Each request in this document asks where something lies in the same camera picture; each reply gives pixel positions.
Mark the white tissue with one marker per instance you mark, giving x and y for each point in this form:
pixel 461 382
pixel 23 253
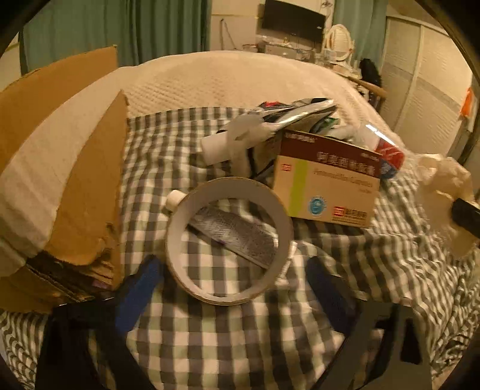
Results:
pixel 446 180

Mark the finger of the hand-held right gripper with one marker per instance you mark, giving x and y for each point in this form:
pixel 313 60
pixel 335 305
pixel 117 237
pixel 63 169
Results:
pixel 465 219

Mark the cardboard box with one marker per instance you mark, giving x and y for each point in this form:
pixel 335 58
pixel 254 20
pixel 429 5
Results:
pixel 93 187

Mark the white louvered wardrobe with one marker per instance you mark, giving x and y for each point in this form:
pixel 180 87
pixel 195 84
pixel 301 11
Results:
pixel 423 82

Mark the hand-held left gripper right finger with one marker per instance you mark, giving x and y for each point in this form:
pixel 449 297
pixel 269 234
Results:
pixel 330 296

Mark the wooden chair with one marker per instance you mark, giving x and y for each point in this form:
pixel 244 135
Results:
pixel 373 90

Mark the silver foil packet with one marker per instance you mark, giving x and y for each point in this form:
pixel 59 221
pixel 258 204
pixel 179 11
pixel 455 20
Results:
pixel 300 112

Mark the clear jar with red label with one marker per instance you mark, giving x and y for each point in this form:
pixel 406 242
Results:
pixel 390 157

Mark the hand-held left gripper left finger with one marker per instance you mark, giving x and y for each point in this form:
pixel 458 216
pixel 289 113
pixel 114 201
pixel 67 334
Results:
pixel 137 300

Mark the white plastic tube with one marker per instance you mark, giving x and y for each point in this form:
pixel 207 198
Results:
pixel 215 148

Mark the white oval mirror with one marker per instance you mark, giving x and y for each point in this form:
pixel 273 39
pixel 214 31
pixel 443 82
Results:
pixel 339 41

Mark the orange sign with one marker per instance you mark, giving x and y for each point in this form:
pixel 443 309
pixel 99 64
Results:
pixel 468 103

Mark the grey white checked blanket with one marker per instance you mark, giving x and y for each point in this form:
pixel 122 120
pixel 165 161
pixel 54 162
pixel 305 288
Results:
pixel 225 337

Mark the silver tube with white cap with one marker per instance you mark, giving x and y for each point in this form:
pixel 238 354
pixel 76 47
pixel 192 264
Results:
pixel 240 232

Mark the black television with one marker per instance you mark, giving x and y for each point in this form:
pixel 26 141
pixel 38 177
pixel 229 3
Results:
pixel 292 18

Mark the white ribbed blanket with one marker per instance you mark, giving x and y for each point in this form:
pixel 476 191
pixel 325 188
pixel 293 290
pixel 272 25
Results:
pixel 225 82

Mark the green curtain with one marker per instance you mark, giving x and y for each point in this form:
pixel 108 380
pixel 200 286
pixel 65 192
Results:
pixel 360 22
pixel 131 30

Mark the white tape roll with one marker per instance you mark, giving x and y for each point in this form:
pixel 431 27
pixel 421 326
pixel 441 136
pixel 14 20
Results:
pixel 173 240

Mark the green packet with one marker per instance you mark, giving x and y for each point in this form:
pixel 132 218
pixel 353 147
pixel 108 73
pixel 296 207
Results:
pixel 330 124

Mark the white brown medicine box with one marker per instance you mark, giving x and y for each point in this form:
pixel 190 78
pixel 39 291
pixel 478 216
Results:
pixel 322 187

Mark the black bag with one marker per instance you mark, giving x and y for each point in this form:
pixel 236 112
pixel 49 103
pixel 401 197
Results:
pixel 370 73

